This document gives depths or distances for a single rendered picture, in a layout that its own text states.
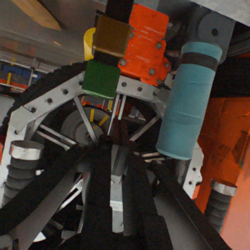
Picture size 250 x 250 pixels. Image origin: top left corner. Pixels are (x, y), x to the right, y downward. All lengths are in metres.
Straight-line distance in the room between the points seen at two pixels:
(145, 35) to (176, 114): 0.23
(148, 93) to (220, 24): 0.41
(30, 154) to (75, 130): 0.82
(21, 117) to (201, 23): 0.64
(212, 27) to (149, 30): 0.31
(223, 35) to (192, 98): 0.43
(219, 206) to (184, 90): 0.23
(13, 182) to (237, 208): 0.62
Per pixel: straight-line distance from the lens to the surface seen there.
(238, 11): 0.43
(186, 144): 0.43
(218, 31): 0.80
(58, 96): 0.49
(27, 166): 0.29
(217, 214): 0.40
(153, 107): 0.61
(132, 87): 0.50
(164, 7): 0.89
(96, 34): 0.23
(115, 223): 0.42
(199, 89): 0.43
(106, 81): 0.22
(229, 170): 0.70
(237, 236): 0.78
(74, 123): 1.09
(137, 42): 0.52
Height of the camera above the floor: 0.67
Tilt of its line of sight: 4 degrees up
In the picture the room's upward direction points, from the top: 166 degrees counter-clockwise
